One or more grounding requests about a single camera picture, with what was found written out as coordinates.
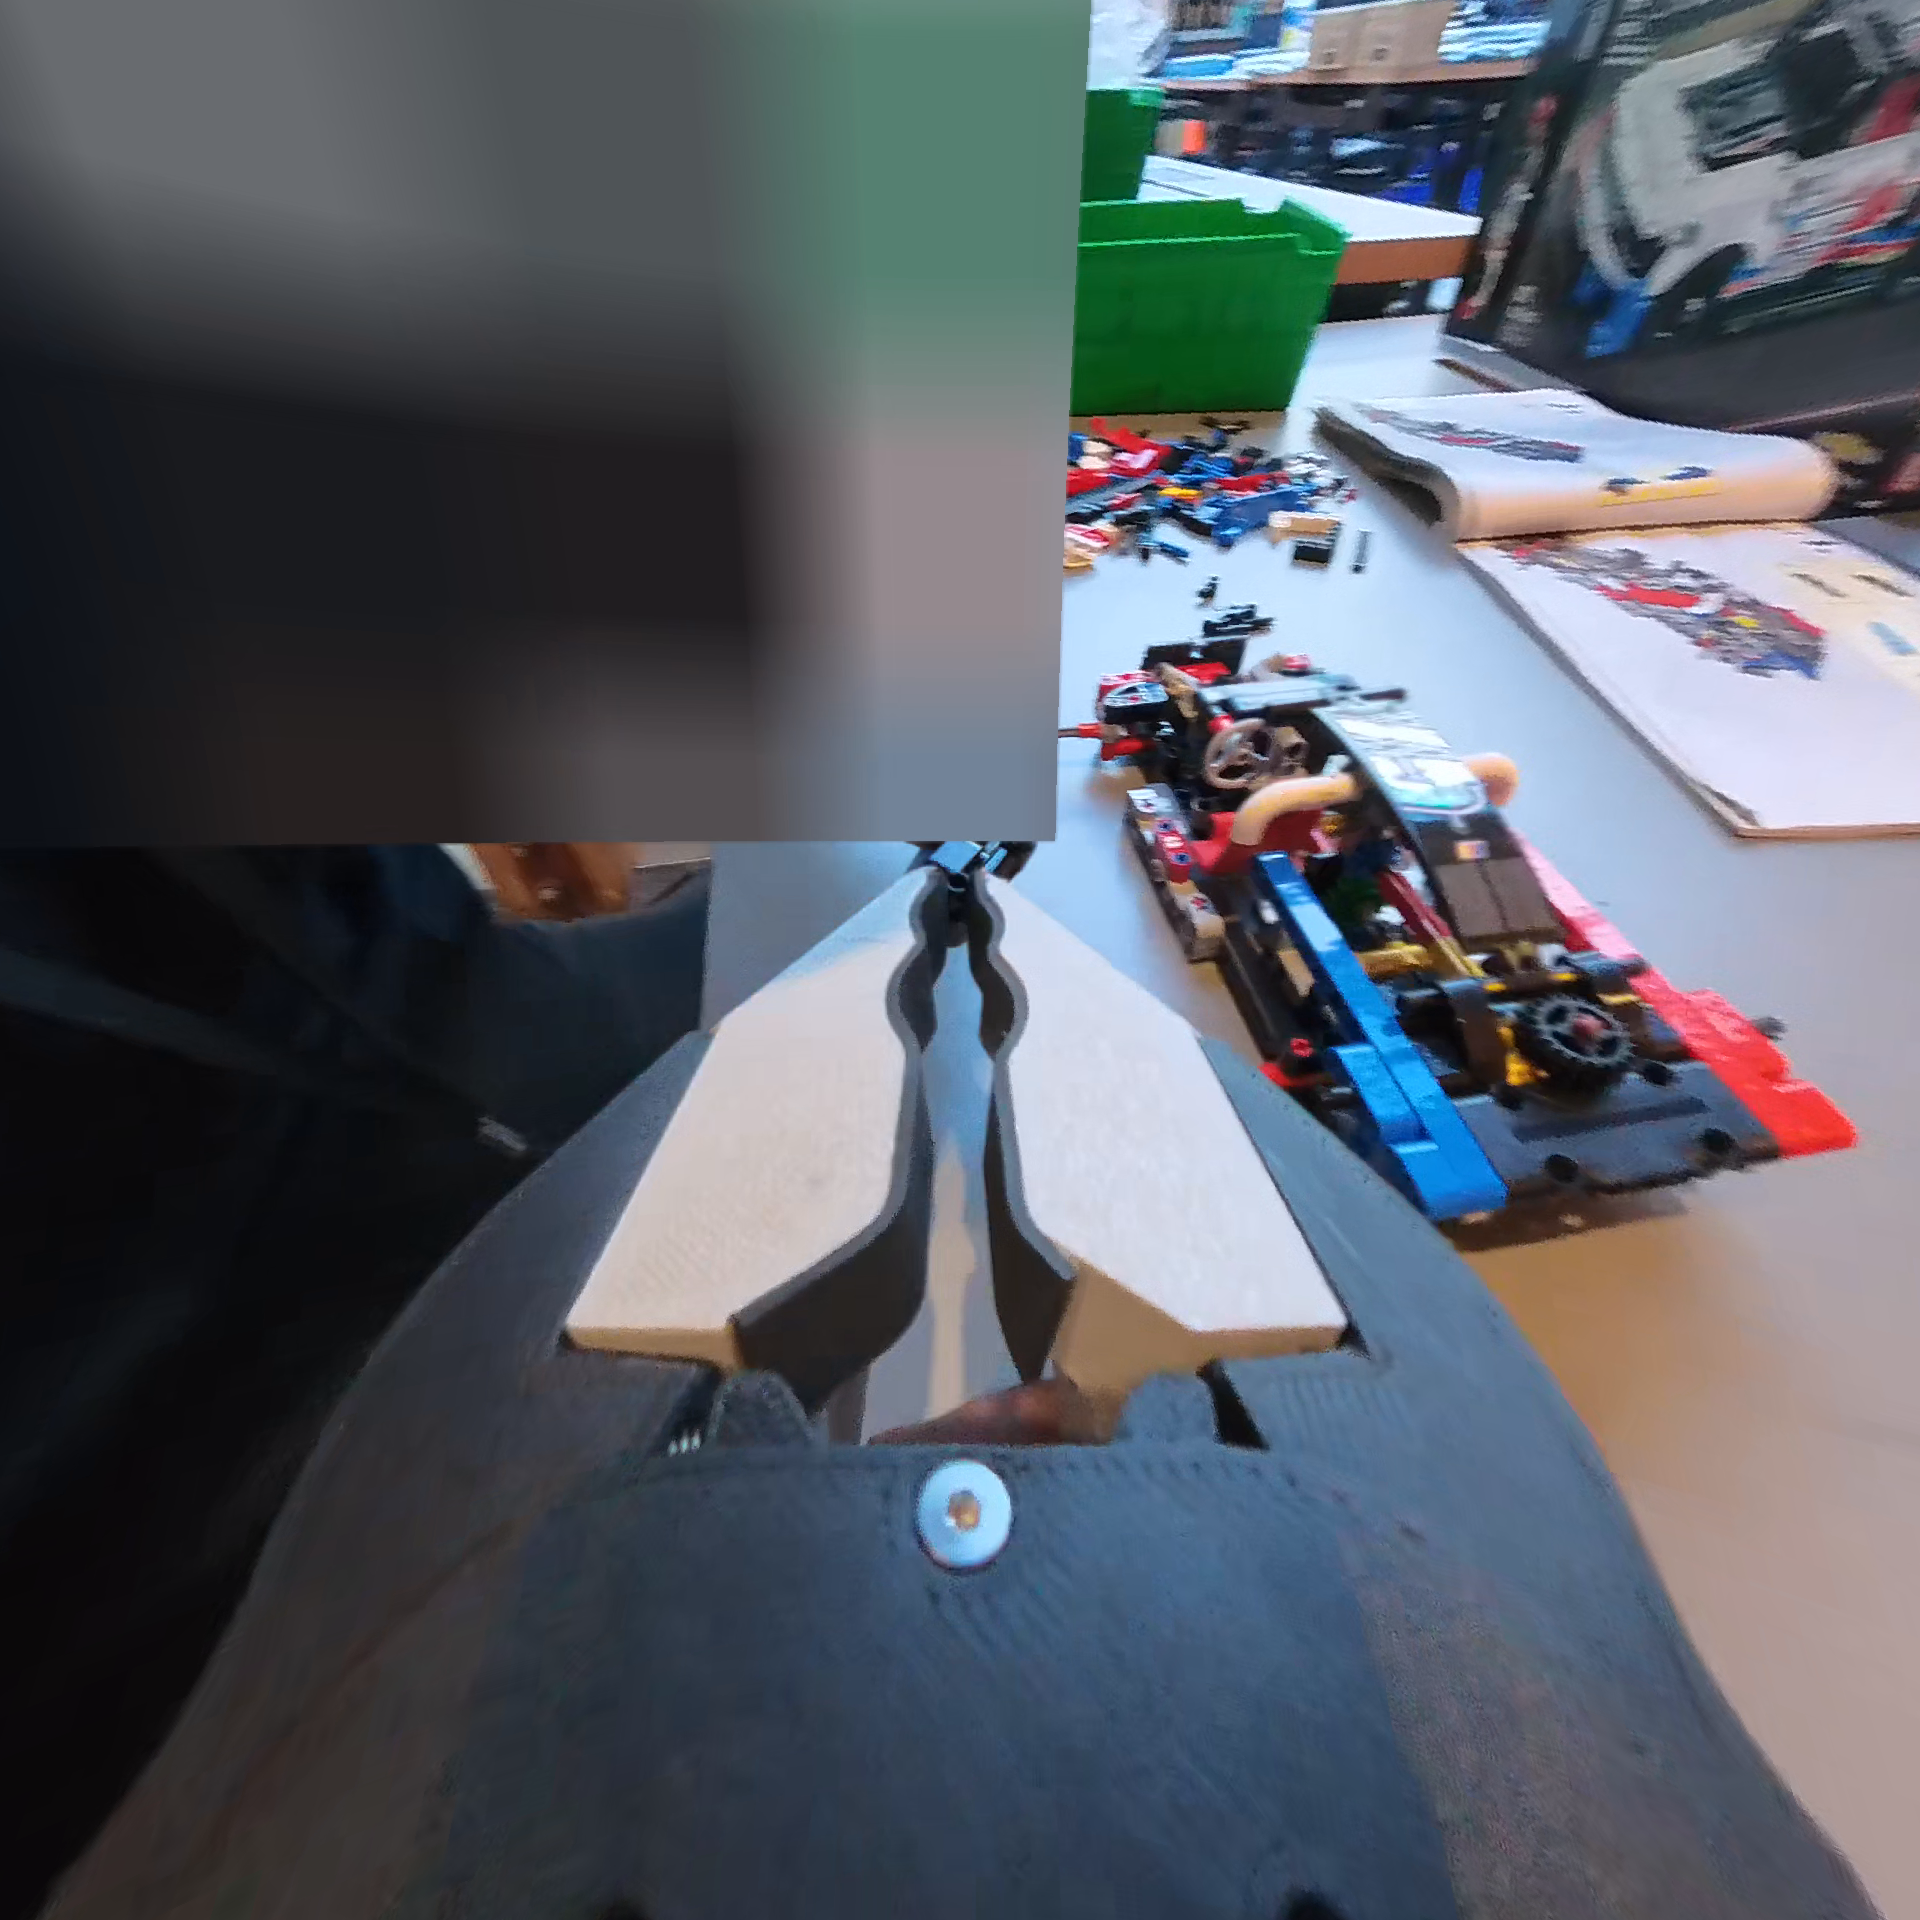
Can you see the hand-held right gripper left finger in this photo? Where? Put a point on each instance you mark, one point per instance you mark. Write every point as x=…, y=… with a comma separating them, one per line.
x=766, y=1173

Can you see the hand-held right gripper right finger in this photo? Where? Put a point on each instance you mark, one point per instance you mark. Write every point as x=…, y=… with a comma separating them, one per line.
x=1154, y=1173

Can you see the toy brick car chassis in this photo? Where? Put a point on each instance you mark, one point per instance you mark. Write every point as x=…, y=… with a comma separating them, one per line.
x=1425, y=974

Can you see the small black brick part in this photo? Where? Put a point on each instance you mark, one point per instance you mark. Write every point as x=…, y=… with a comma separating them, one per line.
x=967, y=867

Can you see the person's dark clothed body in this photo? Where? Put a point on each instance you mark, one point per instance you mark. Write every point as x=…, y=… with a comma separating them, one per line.
x=222, y=1272

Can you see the cluster of black pins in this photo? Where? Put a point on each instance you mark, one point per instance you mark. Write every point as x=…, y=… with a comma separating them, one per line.
x=1237, y=621

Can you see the tan toy brick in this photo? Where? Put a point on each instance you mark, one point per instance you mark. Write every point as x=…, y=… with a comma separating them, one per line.
x=1308, y=529

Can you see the pile of loose toy bricks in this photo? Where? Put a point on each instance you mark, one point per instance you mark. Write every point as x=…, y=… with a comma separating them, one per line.
x=1183, y=478

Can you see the open instruction booklet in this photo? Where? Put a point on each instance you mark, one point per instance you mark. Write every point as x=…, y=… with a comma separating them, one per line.
x=1696, y=628

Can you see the green storage bin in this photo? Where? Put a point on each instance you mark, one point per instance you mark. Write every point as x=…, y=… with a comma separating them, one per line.
x=1119, y=141
x=1200, y=299

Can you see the background table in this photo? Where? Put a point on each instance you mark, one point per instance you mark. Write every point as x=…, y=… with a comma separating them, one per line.
x=1350, y=222

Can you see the black toy set box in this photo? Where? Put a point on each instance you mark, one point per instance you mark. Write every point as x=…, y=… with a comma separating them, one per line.
x=1696, y=194

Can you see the background shelves with boxes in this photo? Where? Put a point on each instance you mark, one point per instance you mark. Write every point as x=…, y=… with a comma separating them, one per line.
x=1350, y=35

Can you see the wooden post with bolts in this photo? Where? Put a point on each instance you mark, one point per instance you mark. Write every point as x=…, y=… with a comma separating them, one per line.
x=555, y=879

